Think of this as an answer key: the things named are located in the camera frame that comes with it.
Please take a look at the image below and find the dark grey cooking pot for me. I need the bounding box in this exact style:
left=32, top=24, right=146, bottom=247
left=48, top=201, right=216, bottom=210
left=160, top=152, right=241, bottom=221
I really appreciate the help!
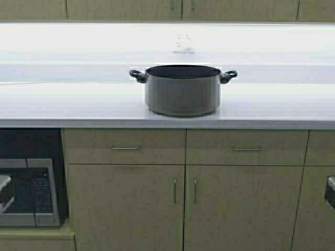
left=129, top=65, right=238, bottom=117

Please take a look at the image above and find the cabinet door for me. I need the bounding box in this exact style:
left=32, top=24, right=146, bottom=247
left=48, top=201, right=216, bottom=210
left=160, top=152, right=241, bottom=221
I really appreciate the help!
left=182, top=0, right=299, bottom=22
left=184, top=165, right=303, bottom=250
left=66, top=0, right=182, bottom=21
left=67, top=164, right=184, bottom=250

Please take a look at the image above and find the right olive drawer front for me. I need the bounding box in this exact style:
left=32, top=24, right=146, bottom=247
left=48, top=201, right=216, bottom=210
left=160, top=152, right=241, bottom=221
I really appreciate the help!
left=186, top=129, right=308, bottom=166

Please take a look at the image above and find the olive drawer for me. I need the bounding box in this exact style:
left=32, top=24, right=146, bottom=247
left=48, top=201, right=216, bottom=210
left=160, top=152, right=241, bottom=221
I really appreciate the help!
left=62, top=129, right=186, bottom=165
left=186, top=129, right=308, bottom=166

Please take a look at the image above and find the left olive drawer front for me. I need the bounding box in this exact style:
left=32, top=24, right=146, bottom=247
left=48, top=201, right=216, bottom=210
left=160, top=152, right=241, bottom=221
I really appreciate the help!
left=62, top=129, right=186, bottom=165

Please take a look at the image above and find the stainless steel microwave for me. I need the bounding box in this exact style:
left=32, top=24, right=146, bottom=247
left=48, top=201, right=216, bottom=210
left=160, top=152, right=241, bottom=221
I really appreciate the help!
left=1, top=158, right=61, bottom=227

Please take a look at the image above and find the white wall outlet plate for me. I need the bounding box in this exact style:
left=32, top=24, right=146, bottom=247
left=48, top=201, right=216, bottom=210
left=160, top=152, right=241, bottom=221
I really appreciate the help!
left=172, top=33, right=195, bottom=54

